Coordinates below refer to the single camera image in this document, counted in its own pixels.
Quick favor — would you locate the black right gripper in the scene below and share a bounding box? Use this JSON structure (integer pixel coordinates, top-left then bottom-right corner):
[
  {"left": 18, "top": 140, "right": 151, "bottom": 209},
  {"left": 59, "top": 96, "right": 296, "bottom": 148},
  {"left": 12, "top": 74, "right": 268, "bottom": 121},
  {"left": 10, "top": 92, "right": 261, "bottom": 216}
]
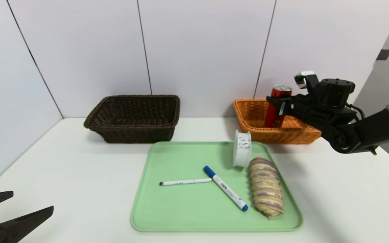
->
[{"left": 266, "top": 96, "right": 315, "bottom": 116}]

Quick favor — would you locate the red soda can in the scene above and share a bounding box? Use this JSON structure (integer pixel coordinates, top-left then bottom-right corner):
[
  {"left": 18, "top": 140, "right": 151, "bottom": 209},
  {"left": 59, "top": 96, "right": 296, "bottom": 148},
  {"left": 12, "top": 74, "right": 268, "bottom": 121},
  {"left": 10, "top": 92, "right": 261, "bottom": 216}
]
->
[{"left": 264, "top": 85, "right": 293, "bottom": 128}]

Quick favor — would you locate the white tape roll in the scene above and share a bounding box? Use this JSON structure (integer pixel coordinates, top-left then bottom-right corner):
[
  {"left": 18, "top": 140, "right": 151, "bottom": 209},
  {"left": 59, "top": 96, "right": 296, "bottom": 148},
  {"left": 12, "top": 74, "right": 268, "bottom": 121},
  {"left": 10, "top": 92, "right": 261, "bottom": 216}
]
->
[{"left": 233, "top": 130, "right": 252, "bottom": 168}]

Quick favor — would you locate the white marker with blue cap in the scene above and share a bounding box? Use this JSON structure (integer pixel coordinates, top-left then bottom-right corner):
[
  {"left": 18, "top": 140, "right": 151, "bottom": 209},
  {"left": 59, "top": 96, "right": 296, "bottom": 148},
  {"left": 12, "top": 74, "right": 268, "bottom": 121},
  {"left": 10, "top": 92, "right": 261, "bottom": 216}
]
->
[{"left": 203, "top": 165, "right": 249, "bottom": 212}]

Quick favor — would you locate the white stylus pen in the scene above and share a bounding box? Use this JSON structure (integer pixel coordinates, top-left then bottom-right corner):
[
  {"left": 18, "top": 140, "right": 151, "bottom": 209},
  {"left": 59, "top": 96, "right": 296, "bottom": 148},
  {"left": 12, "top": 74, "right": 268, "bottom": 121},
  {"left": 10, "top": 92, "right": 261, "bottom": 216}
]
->
[{"left": 160, "top": 178, "right": 212, "bottom": 186}]

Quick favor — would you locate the orange wicker basket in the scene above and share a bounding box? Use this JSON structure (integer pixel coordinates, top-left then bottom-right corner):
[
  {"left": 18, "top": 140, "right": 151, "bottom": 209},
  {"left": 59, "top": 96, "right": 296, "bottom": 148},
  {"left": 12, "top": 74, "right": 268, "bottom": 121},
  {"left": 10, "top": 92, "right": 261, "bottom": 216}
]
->
[{"left": 233, "top": 99, "right": 322, "bottom": 145}]

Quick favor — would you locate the dark brown wicker basket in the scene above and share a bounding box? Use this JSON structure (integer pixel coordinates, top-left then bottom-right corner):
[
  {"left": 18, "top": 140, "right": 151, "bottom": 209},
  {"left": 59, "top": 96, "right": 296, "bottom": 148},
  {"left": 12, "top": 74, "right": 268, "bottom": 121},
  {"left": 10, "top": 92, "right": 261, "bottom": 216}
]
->
[{"left": 84, "top": 95, "right": 181, "bottom": 144}]

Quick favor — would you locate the striped bread loaf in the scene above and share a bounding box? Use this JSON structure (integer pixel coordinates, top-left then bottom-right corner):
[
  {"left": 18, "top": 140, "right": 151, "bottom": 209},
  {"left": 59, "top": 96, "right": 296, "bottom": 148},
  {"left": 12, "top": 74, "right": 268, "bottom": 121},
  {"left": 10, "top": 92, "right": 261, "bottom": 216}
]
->
[{"left": 249, "top": 157, "right": 284, "bottom": 219}]

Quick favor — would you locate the light green plastic tray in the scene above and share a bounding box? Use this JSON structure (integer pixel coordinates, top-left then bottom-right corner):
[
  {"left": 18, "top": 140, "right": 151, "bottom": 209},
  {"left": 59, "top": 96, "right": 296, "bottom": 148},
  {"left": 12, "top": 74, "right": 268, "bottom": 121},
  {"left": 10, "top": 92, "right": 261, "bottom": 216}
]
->
[{"left": 130, "top": 141, "right": 303, "bottom": 232}]

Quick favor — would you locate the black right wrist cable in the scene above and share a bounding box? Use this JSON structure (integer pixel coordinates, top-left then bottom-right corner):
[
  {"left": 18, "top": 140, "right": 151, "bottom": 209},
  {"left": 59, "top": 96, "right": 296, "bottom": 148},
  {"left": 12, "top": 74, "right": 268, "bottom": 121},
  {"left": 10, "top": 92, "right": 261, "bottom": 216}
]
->
[{"left": 348, "top": 104, "right": 365, "bottom": 122}]

